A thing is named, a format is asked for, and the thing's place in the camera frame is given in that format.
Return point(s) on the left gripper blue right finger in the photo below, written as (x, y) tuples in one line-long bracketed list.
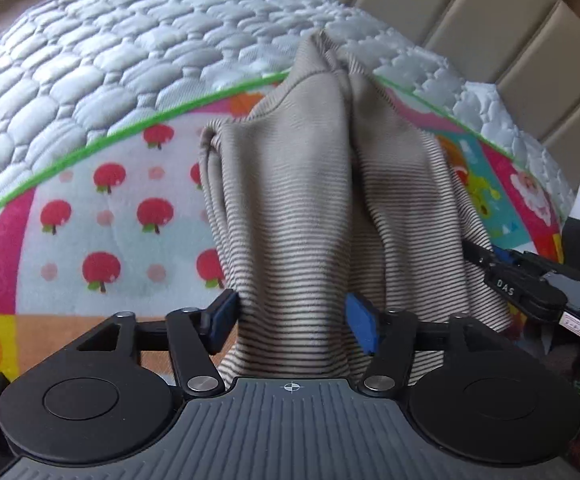
[(366, 322)]

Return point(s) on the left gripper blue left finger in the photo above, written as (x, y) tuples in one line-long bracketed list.
[(219, 319)]

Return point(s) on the beige striped knit garment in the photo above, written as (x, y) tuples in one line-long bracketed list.
[(323, 190)]

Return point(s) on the beige padded headboard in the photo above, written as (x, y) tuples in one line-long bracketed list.
[(530, 50)]

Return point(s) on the grey quilted mattress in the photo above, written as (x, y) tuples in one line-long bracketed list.
[(75, 71)]

